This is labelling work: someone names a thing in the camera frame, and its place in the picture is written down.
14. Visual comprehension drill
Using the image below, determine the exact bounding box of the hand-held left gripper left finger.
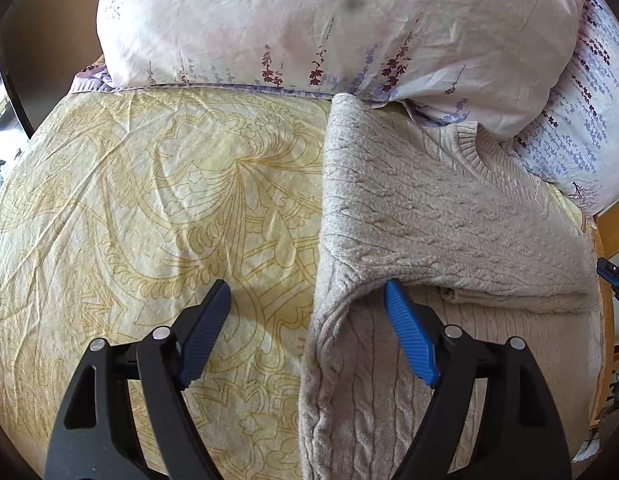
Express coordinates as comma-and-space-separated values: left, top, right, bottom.
43, 279, 232, 480

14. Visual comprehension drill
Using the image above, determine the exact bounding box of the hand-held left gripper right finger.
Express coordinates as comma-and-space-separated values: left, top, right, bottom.
383, 279, 573, 480

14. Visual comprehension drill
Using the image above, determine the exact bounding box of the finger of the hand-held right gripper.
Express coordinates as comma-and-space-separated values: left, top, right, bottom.
596, 257, 619, 311

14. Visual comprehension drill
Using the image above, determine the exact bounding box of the beige cable-knit sweater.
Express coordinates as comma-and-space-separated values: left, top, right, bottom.
298, 92, 604, 480

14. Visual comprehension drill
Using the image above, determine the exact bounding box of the blue lavender print pillow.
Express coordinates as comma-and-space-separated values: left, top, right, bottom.
504, 0, 619, 213

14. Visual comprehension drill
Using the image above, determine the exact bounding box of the yellow patterned bed sheet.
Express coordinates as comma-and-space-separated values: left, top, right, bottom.
0, 84, 615, 480

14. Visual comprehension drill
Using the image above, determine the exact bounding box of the white floral pillow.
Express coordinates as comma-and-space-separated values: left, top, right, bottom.
72, 0, 587, 141

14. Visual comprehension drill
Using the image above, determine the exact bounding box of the dark headboard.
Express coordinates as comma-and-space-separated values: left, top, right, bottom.
0, 0, 42, 138

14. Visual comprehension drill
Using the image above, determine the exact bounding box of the wooden bed frame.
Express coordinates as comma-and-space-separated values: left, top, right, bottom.
589, 207, 619, 433

